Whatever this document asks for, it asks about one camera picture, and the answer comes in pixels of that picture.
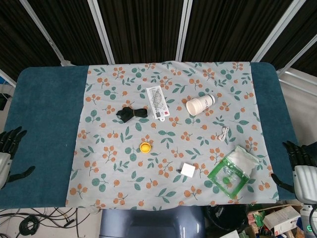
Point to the black trash bag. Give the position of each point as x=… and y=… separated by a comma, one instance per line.
x=223, y=219

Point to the green clear zip bag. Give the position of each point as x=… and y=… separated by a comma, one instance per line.
x=230, y=178

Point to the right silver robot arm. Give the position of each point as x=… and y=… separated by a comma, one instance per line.
x=309, y=218

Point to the white metal frame post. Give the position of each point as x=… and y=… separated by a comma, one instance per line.
x=184, y=29
x=275, y=32
x=101, y=29
x=297, y=57
x=44, y=34

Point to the white usb wall charger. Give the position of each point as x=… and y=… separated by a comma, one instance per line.
x=187, y=170

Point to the black folded cloth bundle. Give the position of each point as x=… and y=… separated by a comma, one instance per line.
x=128, y=114

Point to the white plastic bottle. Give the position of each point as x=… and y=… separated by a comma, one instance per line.
x=198, y=105

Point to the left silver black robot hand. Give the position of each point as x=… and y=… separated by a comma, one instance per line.
x=5, y=163

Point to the floral fruit print tablecloth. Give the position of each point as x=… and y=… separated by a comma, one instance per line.
x=173, y=138

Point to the white cardboard box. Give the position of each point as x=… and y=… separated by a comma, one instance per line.
x=281, y=220

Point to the black pleated curtain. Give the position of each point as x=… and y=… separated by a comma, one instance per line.
x=143, y=29

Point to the small yellow cap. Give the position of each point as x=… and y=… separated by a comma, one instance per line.
x=140, y=148

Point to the clear ruler set package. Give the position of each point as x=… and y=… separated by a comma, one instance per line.
x=157, y=101

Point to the blue felt table cover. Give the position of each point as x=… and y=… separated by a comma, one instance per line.
x=47, y=124

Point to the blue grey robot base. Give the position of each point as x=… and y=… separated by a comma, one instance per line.
x=151, y=223

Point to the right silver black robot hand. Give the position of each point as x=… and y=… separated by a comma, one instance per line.
x=305, y=178

